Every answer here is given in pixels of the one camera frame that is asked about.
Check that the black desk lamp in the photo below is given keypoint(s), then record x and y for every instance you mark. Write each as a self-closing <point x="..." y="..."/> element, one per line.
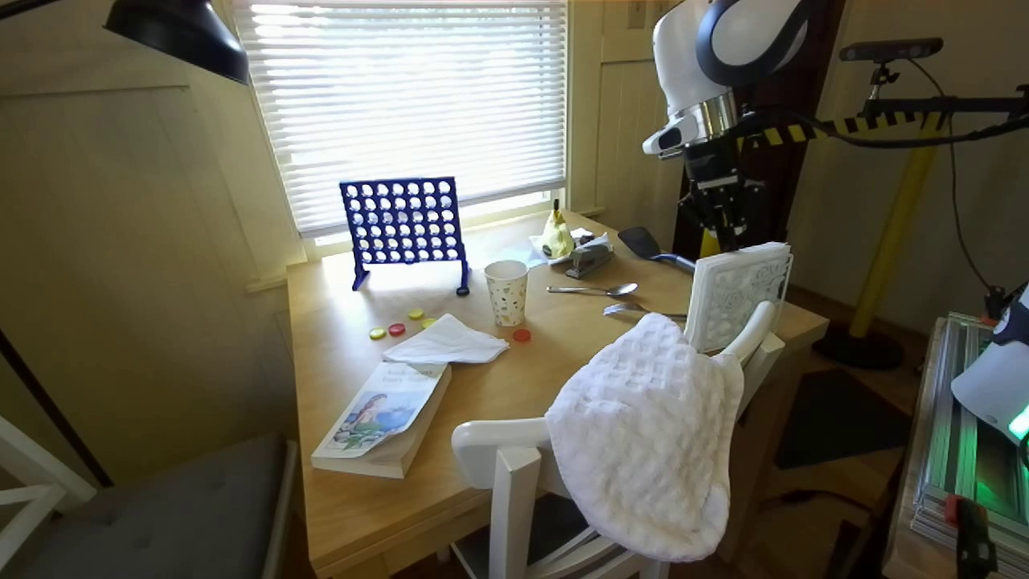
<point x="183" y="34"/>

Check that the illustrated children's book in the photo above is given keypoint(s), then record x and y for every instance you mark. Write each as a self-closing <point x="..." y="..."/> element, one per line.
<point x="383" y="418"/>

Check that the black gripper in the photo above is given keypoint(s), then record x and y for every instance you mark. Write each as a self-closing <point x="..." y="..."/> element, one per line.
<point x="726" y="182"/>

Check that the aluminium robot stand frame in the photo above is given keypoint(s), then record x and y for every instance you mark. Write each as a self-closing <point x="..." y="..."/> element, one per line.
<point x="952" y="462"/>

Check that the dotted white paper cup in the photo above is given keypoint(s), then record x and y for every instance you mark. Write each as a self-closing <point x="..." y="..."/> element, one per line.
<point x="508" y="293"/>

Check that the blue connect four frame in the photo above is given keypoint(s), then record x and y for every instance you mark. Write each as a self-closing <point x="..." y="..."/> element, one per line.
<point x="408" y="219"/>

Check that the white flat napkin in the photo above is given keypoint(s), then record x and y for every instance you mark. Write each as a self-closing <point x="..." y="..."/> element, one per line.
<point x="444" y="343"/>

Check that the white quilted towel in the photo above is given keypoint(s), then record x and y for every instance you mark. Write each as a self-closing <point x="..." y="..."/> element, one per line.
<point x="644" y="439"/>

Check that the yellow black striped bar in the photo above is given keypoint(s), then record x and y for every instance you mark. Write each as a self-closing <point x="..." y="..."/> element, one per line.
<point x="793" y="133"/>

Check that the red game token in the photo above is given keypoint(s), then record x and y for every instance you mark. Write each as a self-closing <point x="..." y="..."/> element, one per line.
<point x="398" y="330"/>
<point x="523" y="335"/>

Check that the grey cushioned bench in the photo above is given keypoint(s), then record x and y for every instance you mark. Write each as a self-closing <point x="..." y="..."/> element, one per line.
<point x="172" y="515"/>

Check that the dark brown door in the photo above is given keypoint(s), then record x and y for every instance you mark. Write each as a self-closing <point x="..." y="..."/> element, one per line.
<point x="807" y="194"/>

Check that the cream panelled door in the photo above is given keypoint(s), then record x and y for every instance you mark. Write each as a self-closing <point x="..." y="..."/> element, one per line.
<point x="623" y="131"/>

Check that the white paper sheet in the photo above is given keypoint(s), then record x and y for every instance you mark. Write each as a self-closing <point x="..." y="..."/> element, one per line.
<point x="520" y="255"/>

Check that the yellow game token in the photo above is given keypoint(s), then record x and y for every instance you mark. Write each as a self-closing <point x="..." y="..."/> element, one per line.
<point x="417" y="316"/>
<point x="379" y="335"/>

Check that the black stereo camera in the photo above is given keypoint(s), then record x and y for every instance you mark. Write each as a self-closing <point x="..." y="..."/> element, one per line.
<point x="891" y="50"/>

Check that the silver metal spoon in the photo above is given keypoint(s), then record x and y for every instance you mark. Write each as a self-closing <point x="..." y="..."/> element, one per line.
<point x="617" y="290"/>

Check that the grey metal stapler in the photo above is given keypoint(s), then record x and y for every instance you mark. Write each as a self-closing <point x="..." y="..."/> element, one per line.
<point x="590" y="260"/>

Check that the white folded napkin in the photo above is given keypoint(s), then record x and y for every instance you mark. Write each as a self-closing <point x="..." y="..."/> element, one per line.
<point x="585" y="237"/>

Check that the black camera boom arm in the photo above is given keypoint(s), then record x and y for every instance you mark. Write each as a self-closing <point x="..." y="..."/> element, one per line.
<point x="967" y="103"/>

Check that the black red clamp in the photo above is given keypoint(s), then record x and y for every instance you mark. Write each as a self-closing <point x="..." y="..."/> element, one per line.
<point x="971" y="534"/>

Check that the yellow safety post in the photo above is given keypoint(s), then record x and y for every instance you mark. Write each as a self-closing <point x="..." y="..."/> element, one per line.
<point x="894" y="225"/>
<point x="709" y="247"/>

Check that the white wooden chair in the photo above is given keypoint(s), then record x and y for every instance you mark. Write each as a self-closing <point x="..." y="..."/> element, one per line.
<point x="500" y="455"/>

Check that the white window blind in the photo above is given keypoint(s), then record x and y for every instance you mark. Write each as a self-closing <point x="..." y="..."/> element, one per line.
<point x="408" y="98"/>

